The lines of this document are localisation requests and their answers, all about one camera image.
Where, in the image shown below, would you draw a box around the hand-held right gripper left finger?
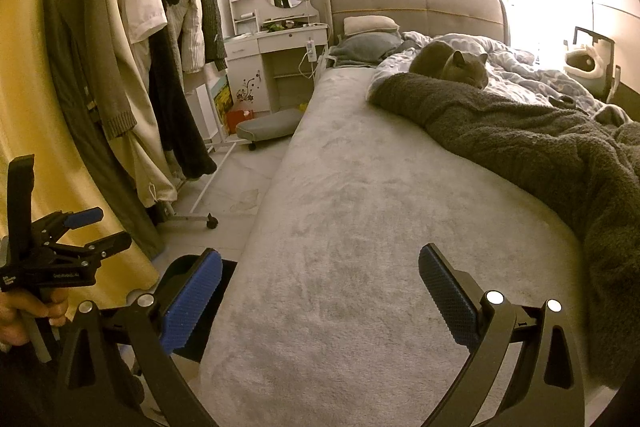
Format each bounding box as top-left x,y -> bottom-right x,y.
55,248 -> 223,427

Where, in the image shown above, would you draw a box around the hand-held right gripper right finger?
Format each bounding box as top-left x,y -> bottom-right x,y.
418,243 -> 586,427

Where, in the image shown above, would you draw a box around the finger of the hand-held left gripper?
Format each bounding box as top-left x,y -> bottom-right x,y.
32,207 -> 104,240
50,232 -> 133,259

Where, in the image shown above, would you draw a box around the person's left hand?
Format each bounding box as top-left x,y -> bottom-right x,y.
0,292 -> 69,350

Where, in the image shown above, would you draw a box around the white clothes rack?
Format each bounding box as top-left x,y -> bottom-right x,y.
75,0 -> 236,230

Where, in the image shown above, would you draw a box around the beige coat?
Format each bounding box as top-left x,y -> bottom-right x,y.
97,0 -> 178,208

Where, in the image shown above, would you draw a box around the grey bed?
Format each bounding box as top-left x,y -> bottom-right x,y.
197,0 -> 640,427

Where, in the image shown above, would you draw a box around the black garment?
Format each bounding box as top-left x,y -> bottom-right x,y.
117,0 -> 218,178

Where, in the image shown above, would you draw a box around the red bag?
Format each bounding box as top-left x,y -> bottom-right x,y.
226,107 -> 256,135

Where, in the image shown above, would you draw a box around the yellow painting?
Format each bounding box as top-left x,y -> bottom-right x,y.
212,77 -> 235,128

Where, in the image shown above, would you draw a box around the dark grey fluffy blanket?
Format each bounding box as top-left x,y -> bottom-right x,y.
367,72 -> 640,390

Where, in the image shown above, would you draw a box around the grey wheeled stool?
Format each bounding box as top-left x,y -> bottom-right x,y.
236,108 -> 303,152

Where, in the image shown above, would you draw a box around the white puffer jacket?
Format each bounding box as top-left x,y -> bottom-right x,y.
167,0 -> 206,75

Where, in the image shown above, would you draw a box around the white vanity desk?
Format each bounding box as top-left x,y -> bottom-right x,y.
225,0 -> 331,112

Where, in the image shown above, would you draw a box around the dark green vest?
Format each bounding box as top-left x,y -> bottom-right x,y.
185,0 -> 228,72

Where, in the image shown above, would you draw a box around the grey cat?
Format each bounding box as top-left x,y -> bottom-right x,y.
409,41 -> 490,90

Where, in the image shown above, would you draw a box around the light blue duvet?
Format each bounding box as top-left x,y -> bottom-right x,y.
372,32 -> 626,128

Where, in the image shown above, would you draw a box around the teal pillow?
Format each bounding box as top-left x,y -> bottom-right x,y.
330,33 -> 403,68

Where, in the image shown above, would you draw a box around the beige pillow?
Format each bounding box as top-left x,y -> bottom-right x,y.
342,14 -> 401,38

